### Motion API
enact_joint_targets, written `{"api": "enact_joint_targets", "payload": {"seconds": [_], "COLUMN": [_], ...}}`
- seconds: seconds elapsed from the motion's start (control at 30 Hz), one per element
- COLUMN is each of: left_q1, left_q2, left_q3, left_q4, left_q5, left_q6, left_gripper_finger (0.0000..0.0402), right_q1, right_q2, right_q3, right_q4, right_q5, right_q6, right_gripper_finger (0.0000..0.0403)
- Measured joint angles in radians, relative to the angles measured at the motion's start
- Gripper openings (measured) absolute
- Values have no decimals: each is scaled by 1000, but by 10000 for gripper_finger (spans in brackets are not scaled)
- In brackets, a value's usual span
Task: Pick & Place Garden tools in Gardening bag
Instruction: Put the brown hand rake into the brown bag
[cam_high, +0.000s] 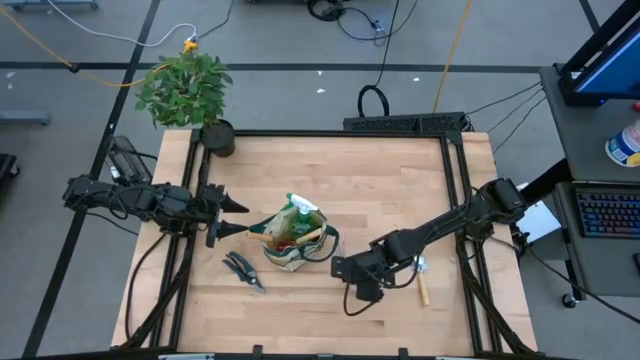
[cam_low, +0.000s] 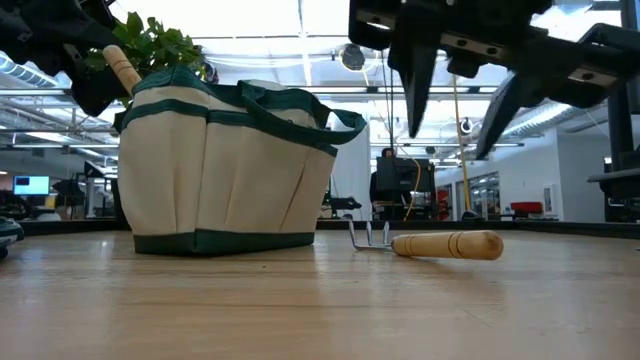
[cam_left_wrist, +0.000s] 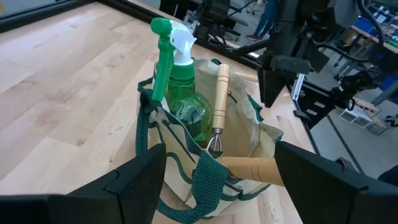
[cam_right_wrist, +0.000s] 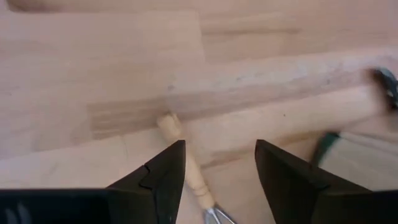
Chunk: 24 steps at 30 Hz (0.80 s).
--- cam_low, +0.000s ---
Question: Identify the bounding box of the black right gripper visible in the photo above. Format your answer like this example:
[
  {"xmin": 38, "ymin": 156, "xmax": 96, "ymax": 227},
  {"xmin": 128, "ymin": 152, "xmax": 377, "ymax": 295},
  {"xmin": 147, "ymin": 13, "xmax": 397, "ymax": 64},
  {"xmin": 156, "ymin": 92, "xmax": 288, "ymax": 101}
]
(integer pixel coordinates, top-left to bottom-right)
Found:
[{"xmin": 347, "ymin": 0, "xmax": 626, "ymax": 160}]

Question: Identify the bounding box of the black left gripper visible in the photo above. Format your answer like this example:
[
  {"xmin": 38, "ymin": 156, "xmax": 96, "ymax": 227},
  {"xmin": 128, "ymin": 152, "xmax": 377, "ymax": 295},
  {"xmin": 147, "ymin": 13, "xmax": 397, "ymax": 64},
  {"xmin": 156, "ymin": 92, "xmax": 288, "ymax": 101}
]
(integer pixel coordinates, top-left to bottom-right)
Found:
[{"xmin": 0, "ymin": 0, "xmax": 132, "ymax": 119}]

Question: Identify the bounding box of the wooden handled hook weeder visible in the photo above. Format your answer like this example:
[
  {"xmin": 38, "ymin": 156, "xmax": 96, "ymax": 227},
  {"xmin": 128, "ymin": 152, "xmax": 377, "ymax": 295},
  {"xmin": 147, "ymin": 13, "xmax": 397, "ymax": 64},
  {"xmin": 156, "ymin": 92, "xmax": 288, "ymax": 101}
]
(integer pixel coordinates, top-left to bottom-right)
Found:
[{"xmin": 102, "ymin": 44, "xmax": 144, "ymax": 97}]

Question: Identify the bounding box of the beige green canvas gardening bag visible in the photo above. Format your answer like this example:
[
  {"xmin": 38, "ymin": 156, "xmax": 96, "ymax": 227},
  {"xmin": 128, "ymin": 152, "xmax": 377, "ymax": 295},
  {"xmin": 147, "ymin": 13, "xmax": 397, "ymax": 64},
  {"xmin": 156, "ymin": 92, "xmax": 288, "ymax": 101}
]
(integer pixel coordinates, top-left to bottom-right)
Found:
[{"xmin": 112, "ymin": 64, "xmax": 369, "ymax": 257}]

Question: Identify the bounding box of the green leafy plant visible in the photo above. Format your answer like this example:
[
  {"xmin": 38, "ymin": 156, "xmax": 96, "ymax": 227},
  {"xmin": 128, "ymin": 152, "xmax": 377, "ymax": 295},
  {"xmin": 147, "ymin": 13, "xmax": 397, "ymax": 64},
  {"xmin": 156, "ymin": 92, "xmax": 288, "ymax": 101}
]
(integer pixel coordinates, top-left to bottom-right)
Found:
[{"xmin": 82, "ymin": 10, "xmax": 207, "ymax": 84}]

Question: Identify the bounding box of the person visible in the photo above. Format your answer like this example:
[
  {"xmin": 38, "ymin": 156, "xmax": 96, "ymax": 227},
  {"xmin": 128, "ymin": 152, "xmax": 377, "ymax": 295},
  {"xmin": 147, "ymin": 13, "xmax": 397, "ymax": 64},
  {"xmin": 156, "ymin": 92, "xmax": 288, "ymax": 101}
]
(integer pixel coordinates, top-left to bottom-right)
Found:
[{"xmin": 368, "ymin": 147, "xmax": 397, "ymax": 221}]

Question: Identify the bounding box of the black equipment cart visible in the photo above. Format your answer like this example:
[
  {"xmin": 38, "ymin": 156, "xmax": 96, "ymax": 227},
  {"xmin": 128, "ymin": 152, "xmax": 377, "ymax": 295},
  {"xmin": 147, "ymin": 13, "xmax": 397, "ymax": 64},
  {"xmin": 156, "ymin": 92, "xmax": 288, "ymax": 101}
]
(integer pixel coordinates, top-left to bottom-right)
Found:
[{"xmin": 374, "ymin": 156, "xmax": 437, "ymax": 222}]

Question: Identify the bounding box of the red cabinet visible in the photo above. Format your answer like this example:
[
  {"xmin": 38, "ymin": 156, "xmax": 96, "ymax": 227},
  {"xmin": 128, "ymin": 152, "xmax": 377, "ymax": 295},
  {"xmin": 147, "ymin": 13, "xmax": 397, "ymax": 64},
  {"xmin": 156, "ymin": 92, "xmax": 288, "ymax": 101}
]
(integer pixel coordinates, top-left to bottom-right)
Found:
[{"xmin": 436, "ymin": 187, "xmax": 451, "ymax": 221}]

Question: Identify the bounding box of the black plant pot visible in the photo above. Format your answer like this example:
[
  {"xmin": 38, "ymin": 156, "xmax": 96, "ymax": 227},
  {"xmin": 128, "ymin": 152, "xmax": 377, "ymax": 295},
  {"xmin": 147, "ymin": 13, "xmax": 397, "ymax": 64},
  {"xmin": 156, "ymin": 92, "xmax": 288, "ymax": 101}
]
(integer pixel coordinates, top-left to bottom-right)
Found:
[{"xmin": 110, "ymin": 177, "xmax": 124, "ymax": 226}]

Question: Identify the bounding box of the blue lit computer screen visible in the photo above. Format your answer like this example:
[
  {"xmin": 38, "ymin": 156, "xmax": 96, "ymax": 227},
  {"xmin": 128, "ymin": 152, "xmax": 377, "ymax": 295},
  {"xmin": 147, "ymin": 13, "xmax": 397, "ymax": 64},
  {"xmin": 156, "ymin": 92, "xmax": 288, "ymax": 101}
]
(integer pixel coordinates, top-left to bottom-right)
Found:
[{"xmin": 12, "ymin": 174, "xmax": 52, "ymax": 197}]

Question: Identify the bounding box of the red box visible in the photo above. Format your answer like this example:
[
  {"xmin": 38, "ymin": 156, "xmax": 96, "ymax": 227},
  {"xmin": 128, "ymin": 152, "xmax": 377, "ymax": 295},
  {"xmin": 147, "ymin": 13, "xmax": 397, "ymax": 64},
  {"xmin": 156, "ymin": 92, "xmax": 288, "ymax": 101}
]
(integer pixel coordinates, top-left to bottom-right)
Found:
[{"xmin": 509, "ymin": 201, "xmax": 544, "ymax": 216}]

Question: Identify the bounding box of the small black equipment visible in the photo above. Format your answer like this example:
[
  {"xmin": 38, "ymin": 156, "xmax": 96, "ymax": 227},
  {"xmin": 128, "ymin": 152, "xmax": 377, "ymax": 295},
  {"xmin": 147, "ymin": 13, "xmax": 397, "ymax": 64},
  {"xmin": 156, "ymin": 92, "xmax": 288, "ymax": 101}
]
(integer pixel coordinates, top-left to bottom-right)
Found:
[{"xmin": 322, "ymin": 196, "xmax": 363, "ymax": 220}]

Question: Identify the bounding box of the black desk monitor with stand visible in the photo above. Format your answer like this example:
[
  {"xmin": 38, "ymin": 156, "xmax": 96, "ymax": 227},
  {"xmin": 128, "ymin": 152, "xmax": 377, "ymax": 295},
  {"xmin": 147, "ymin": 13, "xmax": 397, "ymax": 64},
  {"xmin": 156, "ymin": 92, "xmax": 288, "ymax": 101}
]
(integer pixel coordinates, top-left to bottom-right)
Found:
[{"xmin": 606, "ymin": 0, "xmax": 640, "ymax": 172}]

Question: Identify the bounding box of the grey desk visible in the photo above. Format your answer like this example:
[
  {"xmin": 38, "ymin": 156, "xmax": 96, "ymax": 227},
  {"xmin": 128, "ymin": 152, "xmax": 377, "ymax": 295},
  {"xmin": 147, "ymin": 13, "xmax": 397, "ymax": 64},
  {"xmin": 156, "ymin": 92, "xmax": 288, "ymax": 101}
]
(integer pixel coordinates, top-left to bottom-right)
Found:
[{"xmin": 587, "ymin": 167, "xmax": 640, "ymax": 224}]

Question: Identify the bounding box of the yellow hanging power cord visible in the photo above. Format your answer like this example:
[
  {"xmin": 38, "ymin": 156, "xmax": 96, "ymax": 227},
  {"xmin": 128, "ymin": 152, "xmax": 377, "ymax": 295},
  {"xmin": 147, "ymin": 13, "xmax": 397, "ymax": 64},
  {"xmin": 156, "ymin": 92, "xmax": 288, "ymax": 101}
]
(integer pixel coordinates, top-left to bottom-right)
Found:
[{"xmin": 451, "ymin": 74, "xmax": 474, "ymax": 214}]

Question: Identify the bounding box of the black hanging cable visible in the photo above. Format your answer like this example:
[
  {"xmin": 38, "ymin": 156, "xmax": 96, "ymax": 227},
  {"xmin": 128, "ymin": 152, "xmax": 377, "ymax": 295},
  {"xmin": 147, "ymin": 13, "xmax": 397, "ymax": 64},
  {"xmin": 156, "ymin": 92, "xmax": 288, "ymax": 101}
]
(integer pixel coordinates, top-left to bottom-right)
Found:
[{"xmin": 379, "ymin": 49, "xmax": 396, "ymax": 159}]

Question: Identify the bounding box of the yellow cable loop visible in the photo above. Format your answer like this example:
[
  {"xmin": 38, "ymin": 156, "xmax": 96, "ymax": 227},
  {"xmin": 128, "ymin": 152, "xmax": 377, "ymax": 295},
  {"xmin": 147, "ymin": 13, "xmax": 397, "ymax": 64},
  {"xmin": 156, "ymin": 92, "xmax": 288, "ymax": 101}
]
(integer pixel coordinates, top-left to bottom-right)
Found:
[{"xmin": 402, "ymin": 158, "xmax": 423, "ymax": 221}]

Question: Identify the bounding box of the wooden handled hand rake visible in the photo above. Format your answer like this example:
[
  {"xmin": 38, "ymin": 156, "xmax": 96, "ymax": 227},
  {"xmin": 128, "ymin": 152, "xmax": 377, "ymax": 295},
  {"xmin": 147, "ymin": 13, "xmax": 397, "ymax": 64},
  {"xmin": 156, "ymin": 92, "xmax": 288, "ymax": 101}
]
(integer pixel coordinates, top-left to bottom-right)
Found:
[{"xmin": 347, "ymin": 219, "xmax": 505, "ymax": 262}]

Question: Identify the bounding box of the black metal table frame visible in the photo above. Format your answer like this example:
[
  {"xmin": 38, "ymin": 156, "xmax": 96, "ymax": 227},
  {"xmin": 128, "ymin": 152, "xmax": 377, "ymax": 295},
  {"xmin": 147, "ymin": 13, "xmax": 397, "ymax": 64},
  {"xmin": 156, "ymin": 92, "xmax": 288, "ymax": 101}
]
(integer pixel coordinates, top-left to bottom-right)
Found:
[{"xmin": 18, "ymin": 218, "xmax": 640, "ymax": 240}]

